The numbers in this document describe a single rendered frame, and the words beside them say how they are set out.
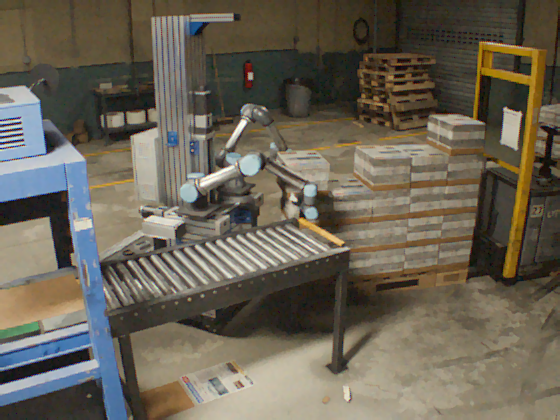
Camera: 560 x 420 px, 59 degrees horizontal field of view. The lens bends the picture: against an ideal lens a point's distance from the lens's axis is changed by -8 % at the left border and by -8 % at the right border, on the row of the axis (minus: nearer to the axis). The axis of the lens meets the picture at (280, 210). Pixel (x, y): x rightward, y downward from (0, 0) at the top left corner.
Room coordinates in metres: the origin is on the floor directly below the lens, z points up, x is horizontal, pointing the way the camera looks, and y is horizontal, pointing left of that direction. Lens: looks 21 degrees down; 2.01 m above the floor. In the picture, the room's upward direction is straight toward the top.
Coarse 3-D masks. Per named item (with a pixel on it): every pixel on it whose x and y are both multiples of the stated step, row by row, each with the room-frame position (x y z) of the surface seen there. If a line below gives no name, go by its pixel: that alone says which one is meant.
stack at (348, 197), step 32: (352, 192) 3.44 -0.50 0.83; (384, 192) 3.47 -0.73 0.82; (416, 192) 3.52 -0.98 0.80; (352, 224) 3.42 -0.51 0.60; (384, 224) 3.46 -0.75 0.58; (416, 224) 3.53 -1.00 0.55; (352, 256) 3.41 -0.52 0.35; (384, 256) 3.47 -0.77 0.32; (416, 256) 3.53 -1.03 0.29; (320, 288) 3.36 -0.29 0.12; (352, 288) 3.56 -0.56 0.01; (416, 288) 3.53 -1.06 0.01
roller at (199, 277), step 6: (174, 252) 2.56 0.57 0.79; (180, 252) 2.55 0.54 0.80; (180, 258) 2.49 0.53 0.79; (186, 258) 2.47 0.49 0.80; (186, 264) 2.42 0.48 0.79; (192, 264) 2.41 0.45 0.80; (192, 270) 2.35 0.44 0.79; (198, 270) 2.34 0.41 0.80; (198, 276) 2.28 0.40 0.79; (204, 276) 2.27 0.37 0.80; (198, 282) 2.26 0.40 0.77; (204, 282) 2.22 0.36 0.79; (210, 282) 2.21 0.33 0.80
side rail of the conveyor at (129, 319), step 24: (288, 264) 2.40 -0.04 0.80; (312, 264) 2.45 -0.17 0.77; (336, 264) 2.53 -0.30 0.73; (216, 288) 2.17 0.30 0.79; (240, 288) 2.23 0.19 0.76; (264, 288) 2.30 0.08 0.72; (120, 312) 1.93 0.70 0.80; (144, 312) 1.98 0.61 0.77; (168, 312) 2.04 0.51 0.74; (192, 312) 2.10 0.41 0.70; (120, 336) 1.91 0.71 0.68
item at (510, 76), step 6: (486, 72) 4.12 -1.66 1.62; (492, 72) 4.04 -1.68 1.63; (498, 72) 3.96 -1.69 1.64; (504, 72) 3.88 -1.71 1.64; (510, 72) 3.86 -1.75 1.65; (498, 78) 3.95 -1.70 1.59; (504, 78) 3.87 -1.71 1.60; (510, 78) 3.80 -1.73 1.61; (516, 78) 3.73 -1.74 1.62; (522, 78) 3.66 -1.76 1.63; (528, 78) 3.59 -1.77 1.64; (528, 84) 3.59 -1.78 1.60
